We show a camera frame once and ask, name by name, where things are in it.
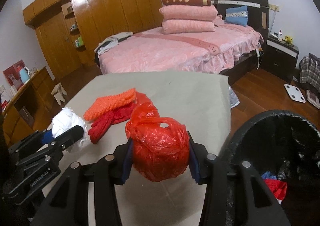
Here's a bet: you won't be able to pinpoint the pink framed scale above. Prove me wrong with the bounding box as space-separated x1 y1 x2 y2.
306 90 320 110

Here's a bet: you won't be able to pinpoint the plaid shirt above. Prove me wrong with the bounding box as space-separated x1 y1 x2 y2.
299 54 319 92

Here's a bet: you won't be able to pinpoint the white lotion bottle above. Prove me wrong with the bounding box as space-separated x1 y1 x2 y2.
278 30 283 41

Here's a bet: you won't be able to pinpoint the blue electric kettle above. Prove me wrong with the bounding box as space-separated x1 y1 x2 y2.
19 66 30 84

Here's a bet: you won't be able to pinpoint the red knit gloves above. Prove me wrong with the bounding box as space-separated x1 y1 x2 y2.
88 102 136 144

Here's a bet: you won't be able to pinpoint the pink pillow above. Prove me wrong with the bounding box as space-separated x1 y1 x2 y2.
159 5 218 21
162 19 215 34

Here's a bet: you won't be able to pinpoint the red plastic bag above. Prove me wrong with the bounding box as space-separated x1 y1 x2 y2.
125 92 189 182

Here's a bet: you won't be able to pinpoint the orange knitted cloth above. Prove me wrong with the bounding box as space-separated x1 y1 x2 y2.
83 88 136 121

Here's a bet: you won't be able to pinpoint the blue cushion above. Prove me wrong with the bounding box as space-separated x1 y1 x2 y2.
225 5 248 27

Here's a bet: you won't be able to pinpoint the yellow plush toy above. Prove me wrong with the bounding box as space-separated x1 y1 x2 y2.
284 35 293 47

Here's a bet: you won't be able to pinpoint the white bathroom scale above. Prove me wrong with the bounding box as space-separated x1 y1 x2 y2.
284 84 306 103

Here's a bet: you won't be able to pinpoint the pink bed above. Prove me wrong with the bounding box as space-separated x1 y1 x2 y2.
99 24 264 74

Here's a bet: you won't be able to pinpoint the lower pink pillow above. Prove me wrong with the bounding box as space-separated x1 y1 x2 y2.
162 19 215 34

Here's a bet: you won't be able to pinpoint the upper pink pillow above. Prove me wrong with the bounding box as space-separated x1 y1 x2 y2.
159 5 218 21

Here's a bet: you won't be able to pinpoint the white plastic bag ball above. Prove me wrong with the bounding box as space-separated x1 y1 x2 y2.
52 108 89 153

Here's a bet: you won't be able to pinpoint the black nightstand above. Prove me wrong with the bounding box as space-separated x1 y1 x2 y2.
260 36 299 83

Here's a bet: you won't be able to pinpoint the brown dotted bolster pillow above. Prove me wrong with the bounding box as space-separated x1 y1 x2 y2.
162 0 212 6

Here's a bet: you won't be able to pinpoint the wooden side cabinet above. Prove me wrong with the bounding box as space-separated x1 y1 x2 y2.
3 67 60 147

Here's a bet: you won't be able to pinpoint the black headboard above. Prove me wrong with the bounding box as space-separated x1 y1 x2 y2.
211 0 269 41

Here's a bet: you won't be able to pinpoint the black trash bin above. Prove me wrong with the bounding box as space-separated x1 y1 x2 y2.
219 110 319 225

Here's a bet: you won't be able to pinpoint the white small stool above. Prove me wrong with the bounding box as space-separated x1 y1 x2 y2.
51 82 68 105

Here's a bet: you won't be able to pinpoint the wooden wardrobe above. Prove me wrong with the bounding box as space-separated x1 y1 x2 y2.
23 0 163 79

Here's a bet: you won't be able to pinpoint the clothes pile on bed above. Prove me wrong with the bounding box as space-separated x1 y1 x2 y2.
94 31 133 66

